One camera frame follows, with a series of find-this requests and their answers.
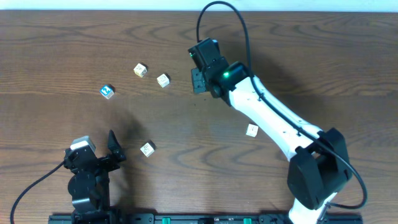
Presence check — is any blue number 2 block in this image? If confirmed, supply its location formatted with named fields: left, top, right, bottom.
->
left=99, top=85, right=114, bottom=100

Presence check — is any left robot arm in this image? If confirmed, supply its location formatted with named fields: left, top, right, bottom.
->
left=63, top=130, right=126, bottom=223

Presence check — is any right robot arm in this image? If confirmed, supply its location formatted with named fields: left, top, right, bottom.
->
left=191, top=54, right=354, bottom=223

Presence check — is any dark red sided block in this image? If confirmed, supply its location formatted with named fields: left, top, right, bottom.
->
left=140, top=141, right=156, bottom=157

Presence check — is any yellow C block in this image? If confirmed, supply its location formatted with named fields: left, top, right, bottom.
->
left=157, top=73, right=170, bottom=88

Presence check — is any yellow W block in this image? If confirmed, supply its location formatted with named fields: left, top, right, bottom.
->
left=133, top=63, right=147, bottom=78

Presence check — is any plain white wooden block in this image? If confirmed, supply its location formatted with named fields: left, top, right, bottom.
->
left=246, top=124, right=259, bottom=138

